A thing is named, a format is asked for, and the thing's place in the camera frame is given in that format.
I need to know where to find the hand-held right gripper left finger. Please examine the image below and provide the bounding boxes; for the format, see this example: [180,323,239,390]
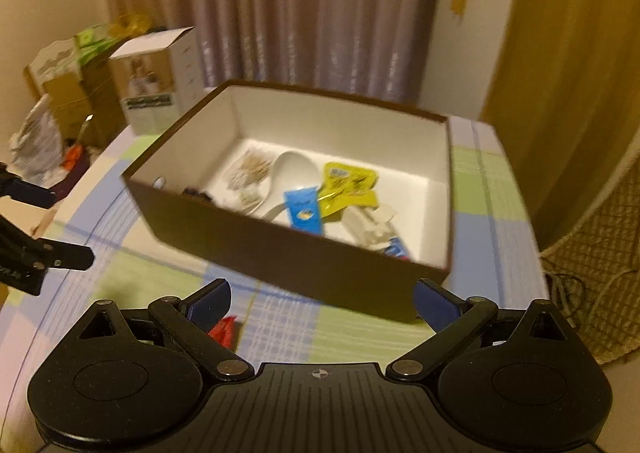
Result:
[79,278,250,380]

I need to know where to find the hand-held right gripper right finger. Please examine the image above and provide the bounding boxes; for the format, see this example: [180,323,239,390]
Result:
[391,278,584,380]

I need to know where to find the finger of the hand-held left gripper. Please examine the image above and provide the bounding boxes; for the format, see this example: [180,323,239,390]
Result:
[0,214,96,296]
[0,163,56,208]

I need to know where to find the red snack packet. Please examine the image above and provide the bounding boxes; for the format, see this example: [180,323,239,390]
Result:
[209,315,237,349]

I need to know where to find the brown cardboard box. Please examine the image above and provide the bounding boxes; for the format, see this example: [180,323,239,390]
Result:
[122,79,457,325]

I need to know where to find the white plastic clip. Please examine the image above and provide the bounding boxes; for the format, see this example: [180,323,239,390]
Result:
[342,203,398,248]

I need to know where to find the blue packet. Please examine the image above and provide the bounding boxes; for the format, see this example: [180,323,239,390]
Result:
[284,185,325,235]

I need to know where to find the clear bag of beige pieces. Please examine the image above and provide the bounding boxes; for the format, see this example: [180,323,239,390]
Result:
[222,149,275,208]

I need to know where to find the yellow foil packet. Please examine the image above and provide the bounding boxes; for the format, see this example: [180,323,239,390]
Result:
[319,162,380,214]

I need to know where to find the white plastic spoon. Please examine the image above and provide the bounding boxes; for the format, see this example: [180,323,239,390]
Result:
[260,150,321,221]

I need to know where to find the crumpled plastic bag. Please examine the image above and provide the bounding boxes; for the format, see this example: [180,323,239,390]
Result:
[10,94,67,184]

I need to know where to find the plain cardboard box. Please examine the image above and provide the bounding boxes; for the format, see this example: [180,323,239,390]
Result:
[42,62,127,150]

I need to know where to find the white cut-out box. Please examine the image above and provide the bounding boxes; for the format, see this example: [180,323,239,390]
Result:
[25,39,84,84]

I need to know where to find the white printed carton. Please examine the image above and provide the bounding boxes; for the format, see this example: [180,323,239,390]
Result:
[109,26,204,136]

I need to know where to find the green box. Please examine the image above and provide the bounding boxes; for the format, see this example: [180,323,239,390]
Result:
[74,23,127,64]

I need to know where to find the woven mat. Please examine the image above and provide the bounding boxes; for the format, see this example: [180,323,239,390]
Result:
[539,172,640,365]

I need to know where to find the yellow curtain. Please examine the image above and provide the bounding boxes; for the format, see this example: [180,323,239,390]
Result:
[481,0,640,246]

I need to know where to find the beige pleated curtain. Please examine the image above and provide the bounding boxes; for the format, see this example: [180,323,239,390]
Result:
[99,0,447,107]

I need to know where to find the orange handled tool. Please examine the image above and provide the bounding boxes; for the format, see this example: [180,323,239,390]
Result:
[61,114,97,170]

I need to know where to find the black cables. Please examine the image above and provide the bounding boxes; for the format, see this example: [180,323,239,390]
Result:
[546,272,582,330]

